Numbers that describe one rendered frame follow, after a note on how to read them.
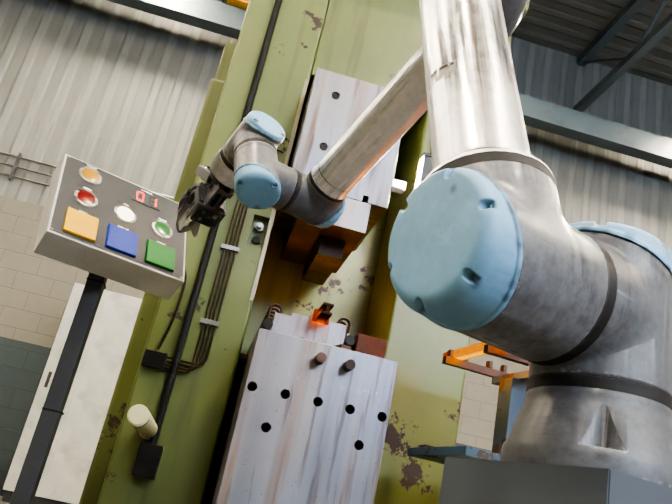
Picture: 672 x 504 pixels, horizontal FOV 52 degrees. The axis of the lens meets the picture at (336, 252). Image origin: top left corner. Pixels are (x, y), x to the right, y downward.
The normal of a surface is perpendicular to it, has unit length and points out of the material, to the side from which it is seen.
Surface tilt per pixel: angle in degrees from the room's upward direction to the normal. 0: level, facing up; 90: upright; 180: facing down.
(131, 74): 90
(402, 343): 90
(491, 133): 75
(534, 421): 70
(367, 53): 90
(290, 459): 90
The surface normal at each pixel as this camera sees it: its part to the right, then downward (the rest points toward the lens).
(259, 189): 0.04, 0.67
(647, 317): 0.49, -0.07
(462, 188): -0.81, -0.28
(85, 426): 0.20, -0.30
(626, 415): 0.08, -0.64
